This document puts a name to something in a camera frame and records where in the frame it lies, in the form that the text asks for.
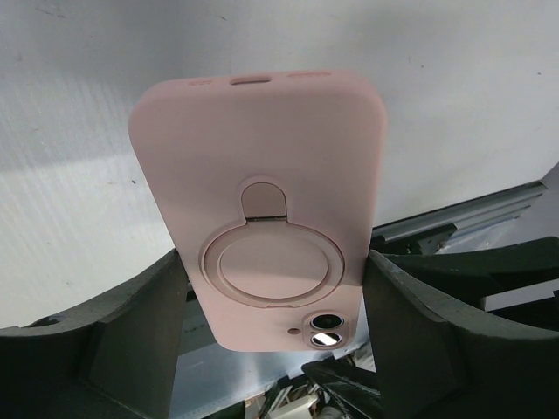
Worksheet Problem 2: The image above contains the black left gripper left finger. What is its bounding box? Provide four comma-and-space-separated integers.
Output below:
1, 251, 188, 418

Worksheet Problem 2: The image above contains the aluminium table edge rail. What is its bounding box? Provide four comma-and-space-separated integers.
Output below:
371, 182, 547, 244

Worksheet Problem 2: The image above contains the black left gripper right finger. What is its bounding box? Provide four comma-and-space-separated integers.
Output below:
365, 251, 558, 418

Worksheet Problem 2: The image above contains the pink silicone phone case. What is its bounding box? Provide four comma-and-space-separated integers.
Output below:
128, 70, 387, 352

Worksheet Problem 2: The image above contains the black smartphone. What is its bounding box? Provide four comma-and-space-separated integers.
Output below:
309, 313, 345, 348

